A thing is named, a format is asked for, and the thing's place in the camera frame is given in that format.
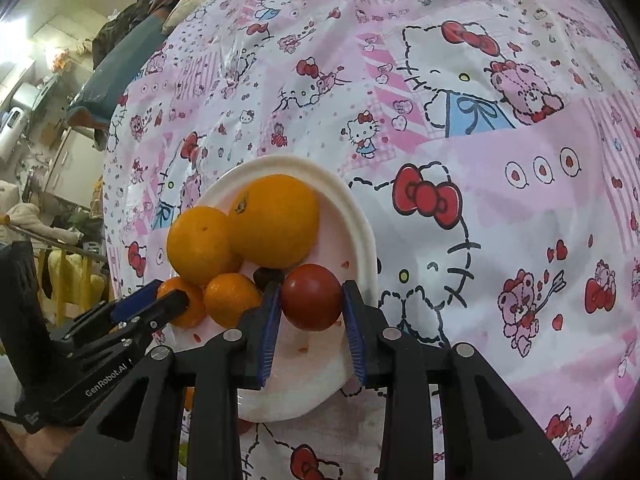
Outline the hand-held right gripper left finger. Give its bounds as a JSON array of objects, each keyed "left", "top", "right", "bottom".
[{"left": 47, "top": 282, "right": 283, "bottom": 480}]

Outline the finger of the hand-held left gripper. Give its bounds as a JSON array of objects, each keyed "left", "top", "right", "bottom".
[
  {"left": 72, "top": 280, "right": 166, "bottom": 334},
  {"left": 50, "top": 290, "right": 191, "bottom": 362}
]

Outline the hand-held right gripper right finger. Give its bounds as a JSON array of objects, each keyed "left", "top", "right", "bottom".
[{"left": 341, "top": 280, "right": 573, "bottom": 480}]

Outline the pink speckled plate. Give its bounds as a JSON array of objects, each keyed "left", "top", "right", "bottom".
[{"left": 167, "top": 155, "right": 380, "bottom": 423}]

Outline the red tomato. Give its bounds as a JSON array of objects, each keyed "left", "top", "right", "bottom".
[{"left": 279, "top": 263, "right": 345, "bottom": 332}]

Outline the dark purple plum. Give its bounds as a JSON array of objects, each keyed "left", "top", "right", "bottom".
[{"left": 252, "top": 266, "right": 285, "bottom": 291}]

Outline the medium orange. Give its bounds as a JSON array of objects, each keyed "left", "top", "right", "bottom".
[{"left": 166, "top": 206, "right": 244, "bottom": 287}]

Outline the large orange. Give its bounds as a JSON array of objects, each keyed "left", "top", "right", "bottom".
[{"left": 229, "top": 174, "right": 321, "bottom": 270}]

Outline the yellow chair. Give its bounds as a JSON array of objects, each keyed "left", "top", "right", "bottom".
[{"left": 37, "top": 247, "right": 108, "bottom": 326}]

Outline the cream cloth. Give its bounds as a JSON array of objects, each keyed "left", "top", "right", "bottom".
[{"left": 0, "top": 202, "right": 83, "bottom": 246}]

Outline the pink cartoon printed blanket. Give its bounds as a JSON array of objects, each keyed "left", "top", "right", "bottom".
[{"left": 102, "top": 0, "right": 640, "bottom": 480}]

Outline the blue cushion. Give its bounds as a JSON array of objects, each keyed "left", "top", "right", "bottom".
[{"left": 67, "top": 10, "right": 166, "bottom": 126}]

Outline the pile of dark clothes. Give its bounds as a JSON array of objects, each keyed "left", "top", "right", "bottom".
[{"left": 92, "top": 0, "right": 211, "bottom": 61}]

